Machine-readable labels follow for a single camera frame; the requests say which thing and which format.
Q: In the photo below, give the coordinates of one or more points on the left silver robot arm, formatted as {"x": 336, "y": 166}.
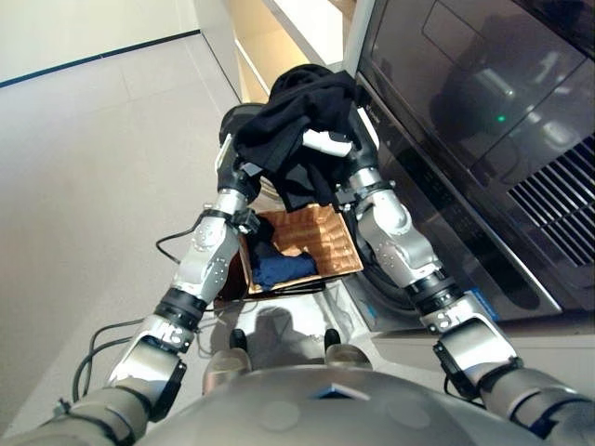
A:
{"x": 209, "y": 260}

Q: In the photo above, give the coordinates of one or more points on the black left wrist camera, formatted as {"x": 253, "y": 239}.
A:
{"x": 248, "y": 222}

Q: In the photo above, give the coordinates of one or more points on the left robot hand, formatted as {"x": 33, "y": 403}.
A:
{"x": 234, "y": 176}

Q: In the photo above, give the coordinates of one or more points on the blue platform sticker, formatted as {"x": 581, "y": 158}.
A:
{"x": 372, "y": 316}

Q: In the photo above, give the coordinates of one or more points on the white shelf cabinet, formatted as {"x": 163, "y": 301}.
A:
{"x": 288, "y": 32}

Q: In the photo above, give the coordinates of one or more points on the black sweater with orange cuffs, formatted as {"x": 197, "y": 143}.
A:
{"x": 302, "y": 116}

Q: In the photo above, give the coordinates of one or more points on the dark brown glossy stand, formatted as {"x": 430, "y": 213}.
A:
{"x": 228, "y": 283}

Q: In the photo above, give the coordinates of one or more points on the brown wicker laundry basket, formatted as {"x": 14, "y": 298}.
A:
{"x": 334, "y": 246}

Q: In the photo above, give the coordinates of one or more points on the grey robot torso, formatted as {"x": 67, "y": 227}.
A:
{"x": 325, "y": 418}

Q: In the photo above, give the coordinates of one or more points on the white label with blue header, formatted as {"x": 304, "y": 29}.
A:
{"x": 485, "y": 304}

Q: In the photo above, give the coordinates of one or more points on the silver raised machine platform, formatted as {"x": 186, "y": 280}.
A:
{"x": 362, "y": 306}

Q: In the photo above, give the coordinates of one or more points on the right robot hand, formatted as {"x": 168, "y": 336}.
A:
{"x": 362, "y": 158}

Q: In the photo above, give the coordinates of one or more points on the blue garment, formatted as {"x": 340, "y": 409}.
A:
{"x": 283, "y": 269}

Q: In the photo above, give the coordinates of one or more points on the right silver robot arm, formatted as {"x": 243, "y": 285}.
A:
{"x": 400, "y": 251}

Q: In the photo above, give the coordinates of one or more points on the small black garment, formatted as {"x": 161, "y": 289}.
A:
{"x": 266, "y": 234}

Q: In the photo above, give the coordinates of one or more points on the left silver robot leg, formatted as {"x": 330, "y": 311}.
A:
{"x": 225, "y": 362}

